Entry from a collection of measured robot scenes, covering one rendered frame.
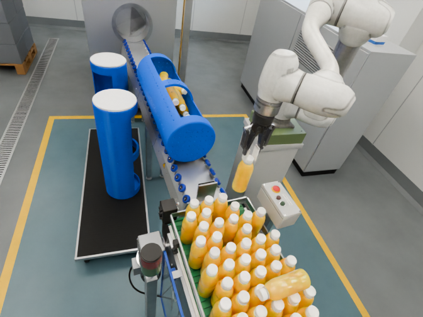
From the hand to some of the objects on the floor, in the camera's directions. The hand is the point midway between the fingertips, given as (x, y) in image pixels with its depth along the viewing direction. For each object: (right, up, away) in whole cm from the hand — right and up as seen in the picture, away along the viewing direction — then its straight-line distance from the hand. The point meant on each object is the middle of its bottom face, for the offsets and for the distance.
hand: (250, 153), depth 106 cm
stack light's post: (-54, -122, +55) cm, 144 cm away
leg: (-79, -22, +158) cm, 178 cm away
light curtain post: (-58, +13, +202) cm, 211 cm away
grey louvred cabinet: (+82, +51, +277) cm, 293 cm away
